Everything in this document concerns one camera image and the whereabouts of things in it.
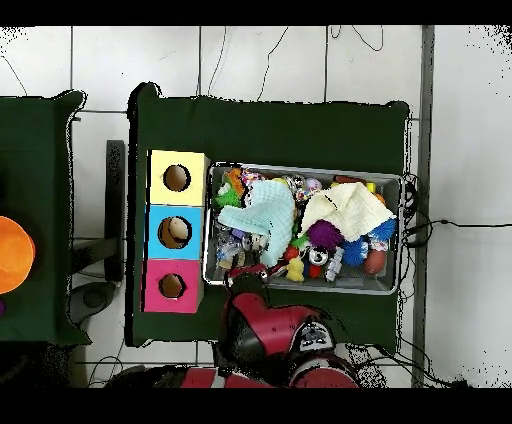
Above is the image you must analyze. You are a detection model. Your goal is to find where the mint waffle cloth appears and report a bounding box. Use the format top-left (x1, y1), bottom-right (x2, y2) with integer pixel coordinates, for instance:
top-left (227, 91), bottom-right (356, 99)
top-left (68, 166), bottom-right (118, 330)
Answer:
top-left (217, 179), bottom-right (298, 268)

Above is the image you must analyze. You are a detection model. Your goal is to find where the wooden three-hole box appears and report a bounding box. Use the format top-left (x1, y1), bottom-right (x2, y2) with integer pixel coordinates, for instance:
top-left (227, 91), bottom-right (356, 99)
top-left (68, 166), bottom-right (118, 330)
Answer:
top-left (141, 149), bottom-right (212, 314)

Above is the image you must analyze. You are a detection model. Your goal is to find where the green spiky toy with eyes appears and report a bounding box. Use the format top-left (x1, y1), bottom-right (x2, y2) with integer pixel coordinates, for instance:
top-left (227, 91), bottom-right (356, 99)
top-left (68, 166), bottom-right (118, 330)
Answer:
top-left (213, 181), bottom-right (242, 210)

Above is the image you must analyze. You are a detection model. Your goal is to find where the purple spiky ball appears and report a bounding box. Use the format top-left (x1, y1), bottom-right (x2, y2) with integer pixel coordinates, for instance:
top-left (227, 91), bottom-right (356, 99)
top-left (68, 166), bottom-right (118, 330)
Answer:
top-left (306, 219), bottom-right (344, 251)

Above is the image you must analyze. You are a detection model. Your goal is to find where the orange plastic grid toy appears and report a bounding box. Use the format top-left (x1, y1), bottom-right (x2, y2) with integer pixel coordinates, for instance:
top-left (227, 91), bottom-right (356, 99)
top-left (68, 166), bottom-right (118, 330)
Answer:
top-left (225, 167), bottom-right (246, 197)

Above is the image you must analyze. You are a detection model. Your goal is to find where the blue spiky ball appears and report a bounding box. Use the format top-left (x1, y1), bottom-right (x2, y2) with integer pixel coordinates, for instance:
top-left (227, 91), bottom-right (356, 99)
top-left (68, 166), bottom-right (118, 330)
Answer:
top-left (341, 237), bottom-right (370, 268)

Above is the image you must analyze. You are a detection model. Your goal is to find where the cream waffle cloth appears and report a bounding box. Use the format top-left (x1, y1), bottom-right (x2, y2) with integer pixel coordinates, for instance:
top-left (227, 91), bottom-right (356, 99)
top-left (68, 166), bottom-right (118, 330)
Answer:
top-left (299, 181), bottom-right (398, 243)

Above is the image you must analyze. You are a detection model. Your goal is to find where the reddish brown ball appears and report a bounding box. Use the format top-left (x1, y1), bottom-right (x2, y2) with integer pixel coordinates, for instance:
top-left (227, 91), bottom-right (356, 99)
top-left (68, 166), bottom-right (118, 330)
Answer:
top-left (362, 249), bottom-right (388, 277)

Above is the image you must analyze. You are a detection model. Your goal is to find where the dark green table cloth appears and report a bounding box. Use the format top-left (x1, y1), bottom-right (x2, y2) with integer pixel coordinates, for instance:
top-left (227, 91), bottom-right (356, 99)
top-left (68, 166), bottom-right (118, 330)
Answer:
top-left (0, 90), bottom-right (92, 347)
top-left (125, 81), bottom-right (411, 353)

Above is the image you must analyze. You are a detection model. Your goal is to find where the black upright panel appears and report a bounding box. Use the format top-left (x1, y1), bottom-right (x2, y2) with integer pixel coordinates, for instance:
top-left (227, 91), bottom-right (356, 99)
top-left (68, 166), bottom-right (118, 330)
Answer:
top-left (104, 139), bottom-right (126, 283)

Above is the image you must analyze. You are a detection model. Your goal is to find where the grey rounded base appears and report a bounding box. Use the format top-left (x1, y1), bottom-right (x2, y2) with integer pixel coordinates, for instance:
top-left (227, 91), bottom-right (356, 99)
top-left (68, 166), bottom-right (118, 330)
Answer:
top-left (65, 280), bottom-right (118, 326)

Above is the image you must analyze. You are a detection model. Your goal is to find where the orange round object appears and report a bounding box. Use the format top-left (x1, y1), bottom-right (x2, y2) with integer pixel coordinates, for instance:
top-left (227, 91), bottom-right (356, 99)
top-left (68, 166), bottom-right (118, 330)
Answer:
top-left (0, 215), bottom-right (37, 296)

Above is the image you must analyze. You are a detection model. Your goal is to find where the shallow wire mesh bin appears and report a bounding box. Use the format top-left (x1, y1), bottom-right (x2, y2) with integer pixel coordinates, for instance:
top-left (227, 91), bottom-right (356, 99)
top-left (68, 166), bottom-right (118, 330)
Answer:
top-left (202, 161), bottom-right (404, 296)

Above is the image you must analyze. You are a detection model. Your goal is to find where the long black cable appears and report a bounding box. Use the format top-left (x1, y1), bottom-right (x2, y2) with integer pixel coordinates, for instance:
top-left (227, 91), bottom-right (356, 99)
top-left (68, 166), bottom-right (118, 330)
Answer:
top-left (401, 217), bottom-right (512, 230)

